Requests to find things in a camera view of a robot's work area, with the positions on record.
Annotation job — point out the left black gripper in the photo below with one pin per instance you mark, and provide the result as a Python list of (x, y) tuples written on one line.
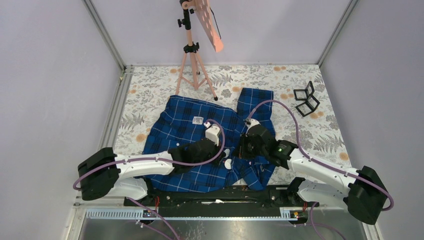
[(217, 160)]

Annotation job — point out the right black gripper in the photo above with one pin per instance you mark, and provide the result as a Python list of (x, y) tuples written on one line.
[(242, 153)]

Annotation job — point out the blue plaid shirt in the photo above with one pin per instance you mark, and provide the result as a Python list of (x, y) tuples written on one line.
[(181, 123)]

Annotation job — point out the black jewelry box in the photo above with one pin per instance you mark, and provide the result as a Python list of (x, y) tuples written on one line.
[(309, 106)]

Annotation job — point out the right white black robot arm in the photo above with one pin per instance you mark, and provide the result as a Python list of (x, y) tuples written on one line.
[(359, 191)]

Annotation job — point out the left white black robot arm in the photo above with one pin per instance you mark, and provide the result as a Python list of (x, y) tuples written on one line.
[(107, 174)]

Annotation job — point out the floral table mat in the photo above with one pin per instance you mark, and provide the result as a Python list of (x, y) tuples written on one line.
[(151, 87)]

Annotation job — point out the pink tripod stand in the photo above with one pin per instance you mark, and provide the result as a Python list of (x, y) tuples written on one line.
[(191, 51)]

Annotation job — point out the pink perforated board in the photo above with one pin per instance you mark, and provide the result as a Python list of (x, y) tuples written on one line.
[(207, 21)]

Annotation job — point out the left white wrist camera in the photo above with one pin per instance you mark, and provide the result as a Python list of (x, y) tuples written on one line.
[(212, 132)]

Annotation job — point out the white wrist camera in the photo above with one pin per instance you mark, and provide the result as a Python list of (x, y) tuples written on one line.
[(250, 122), (212, 132)]

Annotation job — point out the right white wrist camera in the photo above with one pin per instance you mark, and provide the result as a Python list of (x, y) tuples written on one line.
[(250, 122)]

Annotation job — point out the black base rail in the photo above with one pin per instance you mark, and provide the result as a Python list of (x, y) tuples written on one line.
[(273, 196)]

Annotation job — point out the grey slotted cable duct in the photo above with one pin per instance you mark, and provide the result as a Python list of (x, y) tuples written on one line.
[(215, 213)]

